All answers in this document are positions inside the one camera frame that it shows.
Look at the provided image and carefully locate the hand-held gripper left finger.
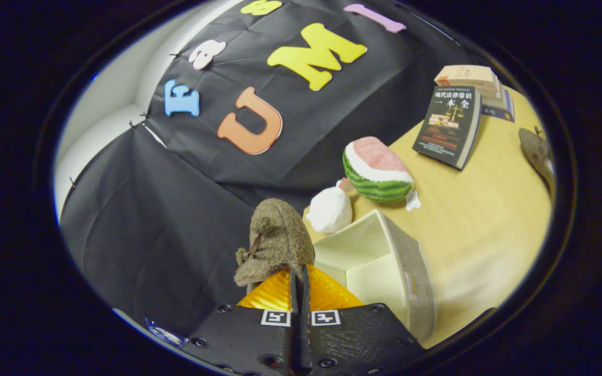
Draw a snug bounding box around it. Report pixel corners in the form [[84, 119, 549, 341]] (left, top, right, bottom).
[[185, 265, 303, 374]]

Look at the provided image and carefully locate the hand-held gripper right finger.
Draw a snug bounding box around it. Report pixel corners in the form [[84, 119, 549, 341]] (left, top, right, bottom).
[[301, 264, 428, 374]]

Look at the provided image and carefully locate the grey fabric storage box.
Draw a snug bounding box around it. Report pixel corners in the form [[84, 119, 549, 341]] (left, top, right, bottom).
[[313, 209, 437, 343]]

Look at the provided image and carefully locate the brown fuzzy slipper shoe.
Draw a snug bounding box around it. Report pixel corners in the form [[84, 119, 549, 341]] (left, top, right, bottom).
[[518, 127, 555, 195], [234, 197, 316, 289]]

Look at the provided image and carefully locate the white plush toy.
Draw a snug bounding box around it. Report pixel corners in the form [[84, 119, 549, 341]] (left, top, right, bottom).
[[306, 186, 353, 234]]

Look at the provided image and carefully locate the black backdrop cloth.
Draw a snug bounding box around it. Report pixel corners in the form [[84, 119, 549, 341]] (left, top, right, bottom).
[[60, 0, 490, 337]]

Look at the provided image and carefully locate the watermelon slice plush toy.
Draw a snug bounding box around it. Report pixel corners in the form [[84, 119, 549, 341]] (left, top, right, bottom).
[[342, 136, 415, 203]]

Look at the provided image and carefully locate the black cover book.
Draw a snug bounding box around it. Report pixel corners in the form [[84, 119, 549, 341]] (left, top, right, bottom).
[[412, 85, 482, 171]]

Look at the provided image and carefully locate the blue cover book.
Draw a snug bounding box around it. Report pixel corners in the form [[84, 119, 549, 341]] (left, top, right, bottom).
[[481, 90, 516, 123]]

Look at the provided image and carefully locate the white cover book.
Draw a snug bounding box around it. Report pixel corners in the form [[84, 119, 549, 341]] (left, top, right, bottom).
[[481, 78, 506, 110]]

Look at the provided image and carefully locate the beige cover book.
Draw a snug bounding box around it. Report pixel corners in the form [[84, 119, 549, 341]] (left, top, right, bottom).
[[434, 65, 499, 99]]

